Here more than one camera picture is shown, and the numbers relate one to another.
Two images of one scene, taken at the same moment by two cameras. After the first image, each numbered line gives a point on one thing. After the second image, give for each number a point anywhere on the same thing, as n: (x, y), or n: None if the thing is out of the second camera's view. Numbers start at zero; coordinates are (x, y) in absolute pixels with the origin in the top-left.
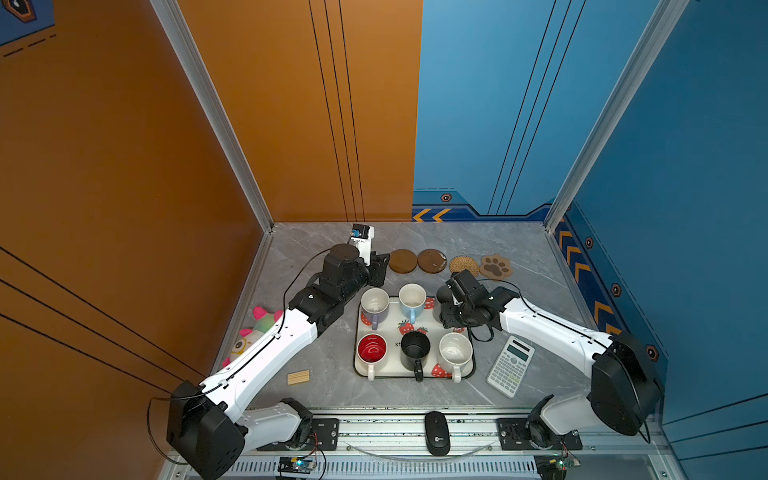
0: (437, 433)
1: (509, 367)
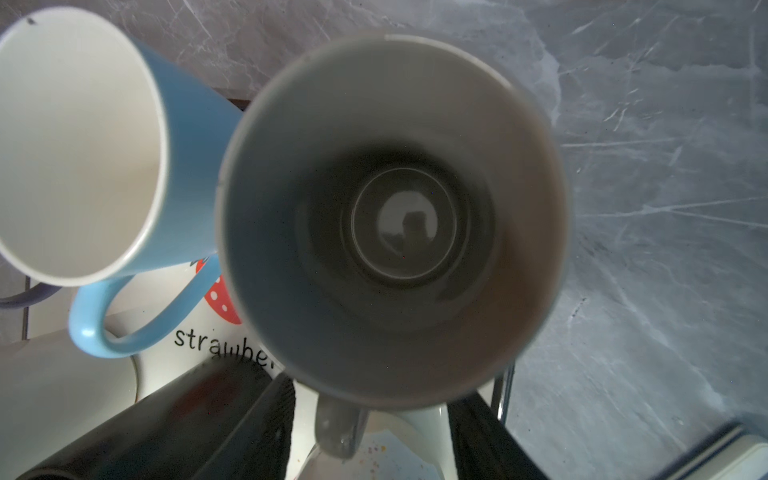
0: None
1: (741, 456)
